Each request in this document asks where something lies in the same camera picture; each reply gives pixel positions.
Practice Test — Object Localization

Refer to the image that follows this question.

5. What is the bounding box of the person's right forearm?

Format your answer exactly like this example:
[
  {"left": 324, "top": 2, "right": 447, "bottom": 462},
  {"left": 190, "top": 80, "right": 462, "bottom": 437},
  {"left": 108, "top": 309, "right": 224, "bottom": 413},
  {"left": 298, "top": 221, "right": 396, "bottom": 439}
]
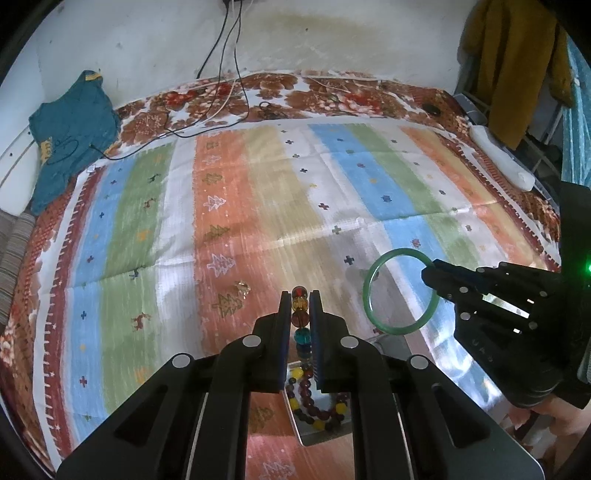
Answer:
[{"left": 531, "top": 397, "right": 591, "bottom": 467}]

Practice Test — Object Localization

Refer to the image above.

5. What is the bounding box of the light blue patterned curtain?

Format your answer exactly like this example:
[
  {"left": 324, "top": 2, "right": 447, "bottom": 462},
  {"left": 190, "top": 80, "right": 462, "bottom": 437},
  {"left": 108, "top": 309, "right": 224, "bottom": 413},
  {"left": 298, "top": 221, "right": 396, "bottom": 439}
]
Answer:
[{"left": 561, "top": 32, "right": 591, "bottom": 185}]

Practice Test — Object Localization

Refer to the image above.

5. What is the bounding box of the green jade bangle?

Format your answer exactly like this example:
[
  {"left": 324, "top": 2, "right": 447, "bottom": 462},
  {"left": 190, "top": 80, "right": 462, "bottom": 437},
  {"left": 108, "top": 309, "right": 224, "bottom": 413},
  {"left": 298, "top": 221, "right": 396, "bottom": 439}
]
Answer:
[{"left": 363, "top": 248, "right": 441, "bottom": 334}]

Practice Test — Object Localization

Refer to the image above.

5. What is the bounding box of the grey metal rack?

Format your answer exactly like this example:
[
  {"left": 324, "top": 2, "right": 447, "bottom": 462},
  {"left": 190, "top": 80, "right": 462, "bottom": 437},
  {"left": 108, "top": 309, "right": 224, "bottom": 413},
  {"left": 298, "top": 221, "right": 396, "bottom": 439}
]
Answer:
[{"left": 455, "top": 92, "right": 561, "bottom": 199}]

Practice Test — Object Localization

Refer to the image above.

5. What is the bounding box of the grey striped pillow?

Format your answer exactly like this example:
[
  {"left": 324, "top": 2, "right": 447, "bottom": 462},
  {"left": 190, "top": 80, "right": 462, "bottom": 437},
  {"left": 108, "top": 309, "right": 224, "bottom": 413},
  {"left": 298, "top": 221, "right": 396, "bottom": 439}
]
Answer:
[{"left": 0, "top": 212, "right": 35, "bottom": 333}]

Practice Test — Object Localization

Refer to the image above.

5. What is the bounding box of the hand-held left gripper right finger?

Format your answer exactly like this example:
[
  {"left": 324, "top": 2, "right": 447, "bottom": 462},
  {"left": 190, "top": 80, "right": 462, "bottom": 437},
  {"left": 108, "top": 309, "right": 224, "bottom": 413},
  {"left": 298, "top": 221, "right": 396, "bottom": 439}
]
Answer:
[{"left": 310, "top": 290, "right": 544, "bottom": 480}]

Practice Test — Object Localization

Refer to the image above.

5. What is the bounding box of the silver metal tin box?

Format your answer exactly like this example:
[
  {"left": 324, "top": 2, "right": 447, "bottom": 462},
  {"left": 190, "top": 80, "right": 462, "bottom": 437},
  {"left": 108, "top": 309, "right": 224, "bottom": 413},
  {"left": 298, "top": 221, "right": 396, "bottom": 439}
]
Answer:
[{"left": 249, "top": 335, "right": 409, "bottom": 448}]

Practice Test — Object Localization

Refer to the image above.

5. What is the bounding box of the mustard yellow garment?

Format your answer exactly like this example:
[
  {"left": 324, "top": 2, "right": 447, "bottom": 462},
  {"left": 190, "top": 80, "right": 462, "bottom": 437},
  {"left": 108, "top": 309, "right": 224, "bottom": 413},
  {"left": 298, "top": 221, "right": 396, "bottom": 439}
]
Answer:
[{"left": 464, "top": 0, "right": 573, "bottom": 148}]

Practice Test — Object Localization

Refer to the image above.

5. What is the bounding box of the striped colourful cloth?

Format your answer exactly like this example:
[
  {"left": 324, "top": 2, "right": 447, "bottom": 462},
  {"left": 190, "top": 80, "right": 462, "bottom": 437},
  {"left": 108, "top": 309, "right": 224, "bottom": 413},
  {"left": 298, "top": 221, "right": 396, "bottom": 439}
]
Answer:
[{"left": 44, "top": 122, "right": 561, "bottom": 480}]

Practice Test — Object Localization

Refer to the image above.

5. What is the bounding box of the black cable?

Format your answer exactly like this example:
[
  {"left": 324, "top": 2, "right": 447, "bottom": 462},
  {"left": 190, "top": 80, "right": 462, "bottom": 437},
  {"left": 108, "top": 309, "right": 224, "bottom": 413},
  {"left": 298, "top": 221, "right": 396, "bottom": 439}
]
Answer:
[
  {"left": 90, "top": 0, "right": 252, "bottom": 160},
  {"left": 198, "top": 0, "right": 229, "bottom": 79}
]

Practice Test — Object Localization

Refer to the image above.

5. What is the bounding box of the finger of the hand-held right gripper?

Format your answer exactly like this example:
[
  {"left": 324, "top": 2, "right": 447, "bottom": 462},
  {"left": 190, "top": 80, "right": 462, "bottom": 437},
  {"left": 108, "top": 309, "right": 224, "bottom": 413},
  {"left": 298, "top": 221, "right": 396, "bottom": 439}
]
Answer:
[
  {"left": 421, "top": 268, "right": 537, "bottom": 334},
  {"left": 431, "top": 259, "right": 560, "bottom": 297}
]

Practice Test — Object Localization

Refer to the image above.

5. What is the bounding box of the white cable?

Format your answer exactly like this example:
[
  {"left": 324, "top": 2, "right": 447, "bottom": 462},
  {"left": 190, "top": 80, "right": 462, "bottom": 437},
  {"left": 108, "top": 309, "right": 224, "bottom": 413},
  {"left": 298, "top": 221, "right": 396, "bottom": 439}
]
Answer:
[{"left": 203, "top": 41, "right": 245, "bottom": 125}]

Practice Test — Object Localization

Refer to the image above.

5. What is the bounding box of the multicolour glass bead bracelet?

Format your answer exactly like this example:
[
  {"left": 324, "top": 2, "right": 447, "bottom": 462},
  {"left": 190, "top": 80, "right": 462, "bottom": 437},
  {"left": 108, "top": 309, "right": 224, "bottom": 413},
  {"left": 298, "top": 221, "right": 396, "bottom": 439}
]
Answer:
[{"left": 291, "top": 286, "right": 315, "bottom": 365}]

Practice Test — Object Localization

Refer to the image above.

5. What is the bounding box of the teal shirt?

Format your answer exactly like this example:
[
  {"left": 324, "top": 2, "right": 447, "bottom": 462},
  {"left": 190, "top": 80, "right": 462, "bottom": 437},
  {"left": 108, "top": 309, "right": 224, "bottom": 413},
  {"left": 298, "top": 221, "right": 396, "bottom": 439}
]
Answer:
[{"left": 28, "top": 70, "right": 122, "bottom": 215}]

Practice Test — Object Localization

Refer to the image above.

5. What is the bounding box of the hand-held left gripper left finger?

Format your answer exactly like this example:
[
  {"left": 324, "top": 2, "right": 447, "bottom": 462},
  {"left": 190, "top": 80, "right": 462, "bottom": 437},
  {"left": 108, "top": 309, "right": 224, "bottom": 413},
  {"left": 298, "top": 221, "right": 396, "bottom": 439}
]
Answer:
[{"left": 55, "top": 291, "right": 296, "bottom": 480}]

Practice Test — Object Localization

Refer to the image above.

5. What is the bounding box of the dark red bead bracelet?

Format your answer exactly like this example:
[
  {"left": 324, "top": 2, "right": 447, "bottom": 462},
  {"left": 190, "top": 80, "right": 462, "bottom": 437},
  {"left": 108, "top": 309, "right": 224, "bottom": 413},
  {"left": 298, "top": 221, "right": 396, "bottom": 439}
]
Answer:
[{"left": 285, "top": 364, "right": 352, "bottom": 432}]

